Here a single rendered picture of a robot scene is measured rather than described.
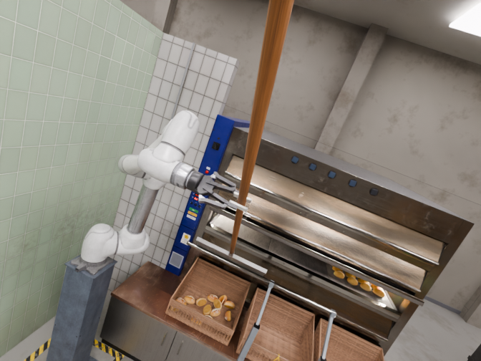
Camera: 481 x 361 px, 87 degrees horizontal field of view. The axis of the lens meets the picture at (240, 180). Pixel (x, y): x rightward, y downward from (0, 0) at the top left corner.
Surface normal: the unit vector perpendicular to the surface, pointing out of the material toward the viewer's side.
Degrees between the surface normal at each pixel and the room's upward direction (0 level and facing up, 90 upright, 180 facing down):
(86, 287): 90
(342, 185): 90
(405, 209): 90
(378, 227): 70
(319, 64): 90
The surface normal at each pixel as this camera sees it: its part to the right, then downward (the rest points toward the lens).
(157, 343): -0.22, 0.18
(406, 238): -0.09, -0.14
